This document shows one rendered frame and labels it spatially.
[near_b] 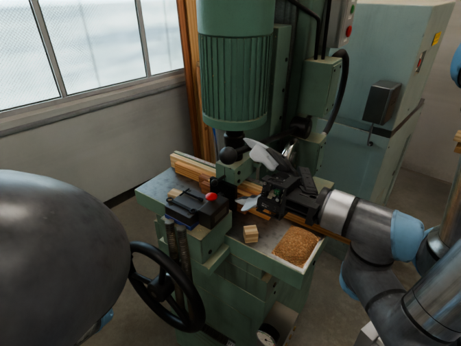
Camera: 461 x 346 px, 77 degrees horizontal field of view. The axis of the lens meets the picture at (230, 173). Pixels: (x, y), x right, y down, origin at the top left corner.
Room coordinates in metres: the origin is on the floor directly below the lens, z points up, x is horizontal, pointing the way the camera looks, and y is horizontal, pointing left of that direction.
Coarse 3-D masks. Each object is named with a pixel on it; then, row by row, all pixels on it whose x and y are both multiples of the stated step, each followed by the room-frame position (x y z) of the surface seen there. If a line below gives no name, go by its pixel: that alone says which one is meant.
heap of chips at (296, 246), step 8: (288, 232) 0.56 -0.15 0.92; (296, 232) 0.55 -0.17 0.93; (304, 232) 0.56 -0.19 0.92; (280, 240) 0.55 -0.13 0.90; (288, 240) 0.53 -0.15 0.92; (296, 240) 0.52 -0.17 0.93; (304, 240) 0.52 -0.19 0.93; (312, 240) 0.53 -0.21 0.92; (280, 248) 0.51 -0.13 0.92; (288, 248) 0.50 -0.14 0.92; (296, 248) 0.50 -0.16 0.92; (304, 248) 0.50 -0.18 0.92; (312, 248) 0.52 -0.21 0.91; (280, 256) 0.49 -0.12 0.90; (288, 256) 0.49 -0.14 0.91; (296, 256) 0.48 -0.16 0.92; (304, 256) 0.48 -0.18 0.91; (296, 264) 0.47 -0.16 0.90; (304, 264) 0.47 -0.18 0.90
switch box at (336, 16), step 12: (336, 0) 0.89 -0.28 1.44; (348, 0) 0.88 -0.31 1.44; (324, 12) 0.91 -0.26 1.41; (336, 12) 0.89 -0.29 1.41; (348, 12) 0.90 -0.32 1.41; (324, 24) 0.90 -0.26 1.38; (336, 24) 0.89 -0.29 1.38; (348, 24) 0.92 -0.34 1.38; (336, 36) 0.88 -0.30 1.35; (336, 48) 0.88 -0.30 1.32
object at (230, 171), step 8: (248, 152) 0.79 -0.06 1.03; (248, 160) 0.75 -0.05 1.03; (216, 168) 0.73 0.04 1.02; (224, 168) 0.71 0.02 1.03; (232, 168) 0.70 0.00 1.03; (240, 168) 0.71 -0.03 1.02; (248, 168) 0.75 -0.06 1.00; (256, 168) 0.79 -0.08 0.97; (216, 176) 0.73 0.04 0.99; (232, 176) 0.69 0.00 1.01; (240, 176) 0.71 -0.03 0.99
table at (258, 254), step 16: (160, 176) 0.85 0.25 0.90; (176, 176) 0.85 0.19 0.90; (144, 192) 0.76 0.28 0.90; (160, 192) 0.76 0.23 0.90; (160, 208) 0.71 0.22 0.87; (240, 224) 0.61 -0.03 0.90; (256, 224) 0.61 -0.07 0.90; (272, 224) 0.61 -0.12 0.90; (288, 224) 0.61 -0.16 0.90; (160, 240) 0.58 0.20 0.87; (224, 240) 0.57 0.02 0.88; (240, 240) 0.55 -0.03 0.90; (272, 240) 0.55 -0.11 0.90; (320, 240) 0.55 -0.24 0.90; (224, 256) 0.54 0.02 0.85; (240, 256) 0.54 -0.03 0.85; (256, 256) 0.51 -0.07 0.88; (272, 256) 0.50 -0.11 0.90; (208, 272) 0.48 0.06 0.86; (272, 272) 0.48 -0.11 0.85; (288, 272) 0.46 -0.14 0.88; (304, 272) 0.45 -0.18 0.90
